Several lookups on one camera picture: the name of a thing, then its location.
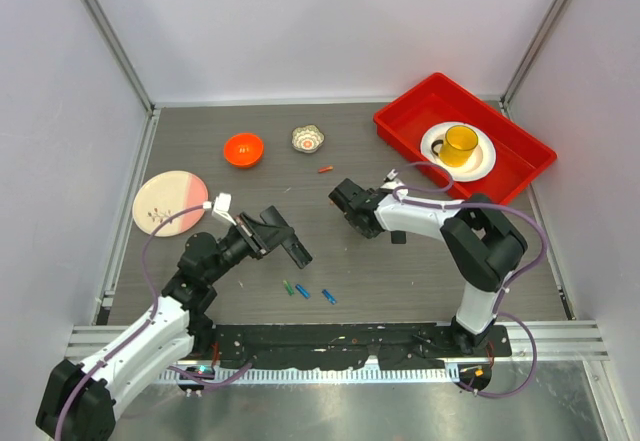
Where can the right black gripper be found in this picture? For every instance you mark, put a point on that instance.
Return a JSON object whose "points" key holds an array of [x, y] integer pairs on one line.
{"points": [[369, 235]]}

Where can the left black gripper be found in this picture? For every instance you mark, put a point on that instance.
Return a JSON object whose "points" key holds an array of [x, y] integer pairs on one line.
{"points": [[259, 237]]}

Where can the black remote control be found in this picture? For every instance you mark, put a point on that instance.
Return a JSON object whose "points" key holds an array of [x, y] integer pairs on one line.
{"points": [[291, 243]]}

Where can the black remote battery cover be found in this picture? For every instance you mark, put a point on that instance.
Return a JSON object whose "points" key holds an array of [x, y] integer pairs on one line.
{"points": [[398, 237]]}

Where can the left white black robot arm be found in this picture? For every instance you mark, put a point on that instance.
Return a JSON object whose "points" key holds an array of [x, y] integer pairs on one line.
{"points": [[84, 400]]}

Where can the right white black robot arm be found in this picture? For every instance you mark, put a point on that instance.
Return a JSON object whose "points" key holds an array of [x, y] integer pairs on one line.
{"points": [[485, 246]]}

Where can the green battery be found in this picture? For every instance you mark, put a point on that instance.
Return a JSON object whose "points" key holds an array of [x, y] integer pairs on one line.
{"points": [[289, 289]]}

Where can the blue battery middle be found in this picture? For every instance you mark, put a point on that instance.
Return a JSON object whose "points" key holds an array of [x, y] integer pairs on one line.
{"points": [[302, 291]]}

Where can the blue battery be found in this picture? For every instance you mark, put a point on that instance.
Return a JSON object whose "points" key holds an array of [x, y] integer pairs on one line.
{"points": [[330, 298], [302, 291]]}

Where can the small patterned flower bowl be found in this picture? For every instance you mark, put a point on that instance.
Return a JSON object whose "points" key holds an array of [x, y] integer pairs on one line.
{"points": [[307, 139]]}

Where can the orange bowl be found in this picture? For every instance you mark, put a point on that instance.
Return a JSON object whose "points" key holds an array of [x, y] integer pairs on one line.
{"points": [[243, 150]]}

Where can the blue battery right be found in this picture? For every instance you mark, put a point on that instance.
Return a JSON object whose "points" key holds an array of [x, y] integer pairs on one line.
{"points": [[330, 298]]}

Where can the pink white floral plate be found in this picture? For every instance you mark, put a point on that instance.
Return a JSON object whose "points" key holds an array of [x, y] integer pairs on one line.
{"points": [[164, 195]]}

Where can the yellow glass mug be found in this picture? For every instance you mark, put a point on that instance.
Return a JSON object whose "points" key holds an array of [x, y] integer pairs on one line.
{"points": [[456, 146]]}

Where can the white plate in bin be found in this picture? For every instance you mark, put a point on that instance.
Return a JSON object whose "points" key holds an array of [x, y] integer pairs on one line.
{"points": [[480, 163]]}

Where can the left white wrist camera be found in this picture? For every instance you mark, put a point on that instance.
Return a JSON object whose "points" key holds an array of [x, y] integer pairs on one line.
{"points": [[221, 207]]}

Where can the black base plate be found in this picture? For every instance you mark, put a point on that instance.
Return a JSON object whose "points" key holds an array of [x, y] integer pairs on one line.
{"points": [[342, 346]]}

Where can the slotted cable duct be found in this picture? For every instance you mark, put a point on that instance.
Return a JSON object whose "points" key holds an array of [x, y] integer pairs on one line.
{"points": [[369, 374]]}

